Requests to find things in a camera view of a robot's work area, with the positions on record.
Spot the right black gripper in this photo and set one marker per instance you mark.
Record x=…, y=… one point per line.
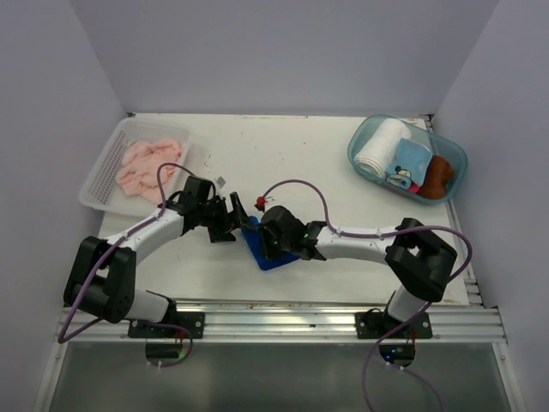
x=268, y=251

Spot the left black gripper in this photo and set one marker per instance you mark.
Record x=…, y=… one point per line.
x=222, y=232

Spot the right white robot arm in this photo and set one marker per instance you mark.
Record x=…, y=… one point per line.
x=420, y=259

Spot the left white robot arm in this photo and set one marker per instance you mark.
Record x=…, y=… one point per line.
x=102, y=281

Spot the pink towel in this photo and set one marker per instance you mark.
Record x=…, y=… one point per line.
x=140, y=163

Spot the white plastic basket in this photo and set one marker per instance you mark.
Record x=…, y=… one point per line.
x=101, y=191

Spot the white rolled towel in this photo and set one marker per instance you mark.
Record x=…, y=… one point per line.
x=378, y=152

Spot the light blue cartoon towel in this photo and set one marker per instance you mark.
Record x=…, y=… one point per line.
x=409, y=165

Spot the teal transparent plastic tub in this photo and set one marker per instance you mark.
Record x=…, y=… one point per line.
x=438, y=145

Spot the brown rolled towel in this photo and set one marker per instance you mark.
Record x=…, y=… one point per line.
x=438, y=175

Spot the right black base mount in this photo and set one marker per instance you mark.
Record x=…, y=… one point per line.
x=375, y=323

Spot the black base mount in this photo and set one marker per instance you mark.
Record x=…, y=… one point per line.
x=375, y=323
x=175, y=325

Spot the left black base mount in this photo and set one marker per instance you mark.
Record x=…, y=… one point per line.
x=175, y=325

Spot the aluminium rail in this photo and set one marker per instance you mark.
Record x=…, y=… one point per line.
x=235, y=321

